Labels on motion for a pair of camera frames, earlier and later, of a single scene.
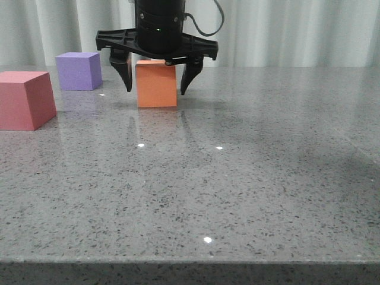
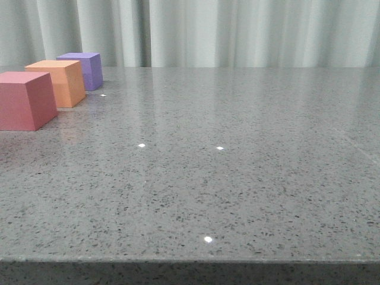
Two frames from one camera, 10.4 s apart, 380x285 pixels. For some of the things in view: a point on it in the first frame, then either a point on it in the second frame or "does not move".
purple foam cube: (79, 70) does not move
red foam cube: (27, 100) does not move
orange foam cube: (156, 84) -> (66, 78)
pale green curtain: (255, 32) does not move
